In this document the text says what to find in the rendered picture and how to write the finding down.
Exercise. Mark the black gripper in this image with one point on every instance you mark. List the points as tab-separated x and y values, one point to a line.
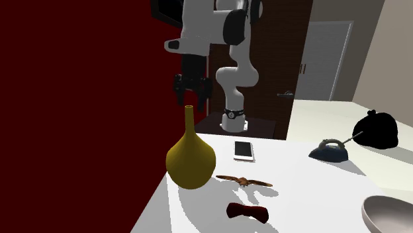
193	67

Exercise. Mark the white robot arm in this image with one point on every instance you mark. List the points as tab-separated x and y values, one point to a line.
237	69

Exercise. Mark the yellow long-necked vase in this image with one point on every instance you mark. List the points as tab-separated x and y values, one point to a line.
190	161

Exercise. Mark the white smartphone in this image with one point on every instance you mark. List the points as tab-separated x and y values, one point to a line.
243	150

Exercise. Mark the brown bird figure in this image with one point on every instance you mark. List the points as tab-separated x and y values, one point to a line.
244	181

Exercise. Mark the dark brown wooden door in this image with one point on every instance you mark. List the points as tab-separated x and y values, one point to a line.
280	48

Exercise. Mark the dark red bow tie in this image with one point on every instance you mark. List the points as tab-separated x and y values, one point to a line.
247	212

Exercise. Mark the grey door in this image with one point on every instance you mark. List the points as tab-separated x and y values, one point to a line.
322	61

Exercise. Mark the dark blue clothes iron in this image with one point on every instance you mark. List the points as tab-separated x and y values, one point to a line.
329	152

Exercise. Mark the grey bowl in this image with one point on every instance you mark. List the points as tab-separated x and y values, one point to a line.
390	213

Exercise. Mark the black wall picture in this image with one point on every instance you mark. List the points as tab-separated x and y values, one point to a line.
167	9

